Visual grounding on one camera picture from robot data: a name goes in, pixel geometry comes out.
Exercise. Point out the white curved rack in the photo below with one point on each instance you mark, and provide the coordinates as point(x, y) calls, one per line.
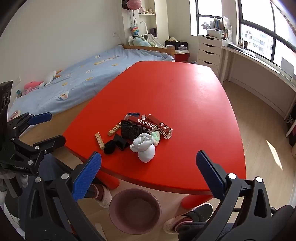
point(153, 38)

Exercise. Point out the white wall shelf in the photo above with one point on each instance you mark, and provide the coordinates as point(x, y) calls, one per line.
point(126, 18)

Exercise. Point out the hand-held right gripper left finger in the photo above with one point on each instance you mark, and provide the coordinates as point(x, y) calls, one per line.
point(87, 176)

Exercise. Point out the red cooler box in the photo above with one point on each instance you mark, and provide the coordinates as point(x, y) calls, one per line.
point(181, 55)

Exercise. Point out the pink round trash bin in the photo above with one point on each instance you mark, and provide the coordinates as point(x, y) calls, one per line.
point(135, 213)

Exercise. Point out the red table leg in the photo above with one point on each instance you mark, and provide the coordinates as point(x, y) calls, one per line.
point(112, 180)
point(196, 201)

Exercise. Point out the black rolled sock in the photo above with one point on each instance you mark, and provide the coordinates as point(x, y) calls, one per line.
point(109, 148)

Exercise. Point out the notched wooden piece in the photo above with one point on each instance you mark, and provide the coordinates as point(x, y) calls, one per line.
point(114, 129)
point(99, 141)

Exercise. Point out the small black case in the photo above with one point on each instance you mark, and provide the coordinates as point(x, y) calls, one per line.
point(152, 32)

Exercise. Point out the black patterned cloth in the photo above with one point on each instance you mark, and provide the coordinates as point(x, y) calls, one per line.
point(129, 131)

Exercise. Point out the pale green cloth ball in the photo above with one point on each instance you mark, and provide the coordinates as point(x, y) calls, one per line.
point(156, 137)

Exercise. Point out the red printed carton box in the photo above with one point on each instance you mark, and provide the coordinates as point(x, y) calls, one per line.
point(161, 127)
point(141, 122)

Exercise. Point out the black framed window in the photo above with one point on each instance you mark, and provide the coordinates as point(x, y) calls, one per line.
point(254, 9)

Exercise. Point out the small duck plush toy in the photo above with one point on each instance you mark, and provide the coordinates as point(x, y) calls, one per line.
point(63, 95)

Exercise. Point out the pink plush toy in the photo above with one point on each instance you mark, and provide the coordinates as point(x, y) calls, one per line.
point(31, 87)

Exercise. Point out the rainbow hanging bag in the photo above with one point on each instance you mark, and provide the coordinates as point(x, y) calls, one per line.
point(134, 30)

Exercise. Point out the pink ball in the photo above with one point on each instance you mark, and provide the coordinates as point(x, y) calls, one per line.
point(134, 4)

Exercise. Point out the white drawer unit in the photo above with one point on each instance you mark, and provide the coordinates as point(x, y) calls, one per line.
point(209, 54)

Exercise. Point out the teal plush toy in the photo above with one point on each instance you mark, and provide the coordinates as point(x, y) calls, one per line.
point(140, 41)

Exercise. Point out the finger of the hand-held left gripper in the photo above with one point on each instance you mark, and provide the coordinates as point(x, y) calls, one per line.
point(40, 118)
point(54, 141)

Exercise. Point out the blue printed bedsheet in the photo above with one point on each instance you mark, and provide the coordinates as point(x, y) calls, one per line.
point(81, 76)

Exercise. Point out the white standing card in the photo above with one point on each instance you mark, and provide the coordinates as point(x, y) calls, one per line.
point(286, 66)

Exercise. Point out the dark desk organizer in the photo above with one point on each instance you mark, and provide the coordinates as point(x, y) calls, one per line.
point(244, 44)

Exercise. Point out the row of books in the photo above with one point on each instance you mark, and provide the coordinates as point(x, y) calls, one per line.
point(218, 23)

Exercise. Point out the white duck plush toy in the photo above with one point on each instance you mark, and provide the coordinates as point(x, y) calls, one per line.
point(49, 78)

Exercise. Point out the black bin with hat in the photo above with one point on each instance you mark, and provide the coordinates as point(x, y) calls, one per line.
point(173, 44)

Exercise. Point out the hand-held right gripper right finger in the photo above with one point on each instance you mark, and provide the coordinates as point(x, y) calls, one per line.
point(209, 173)

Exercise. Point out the white slipper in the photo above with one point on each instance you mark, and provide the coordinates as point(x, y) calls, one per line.
point(104, 198)
point(175, 226)

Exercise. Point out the white sock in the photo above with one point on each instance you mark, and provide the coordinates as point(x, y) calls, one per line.
point(144, 150)

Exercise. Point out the small blue plastic block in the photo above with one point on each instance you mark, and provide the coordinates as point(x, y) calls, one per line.
point(133, 114)

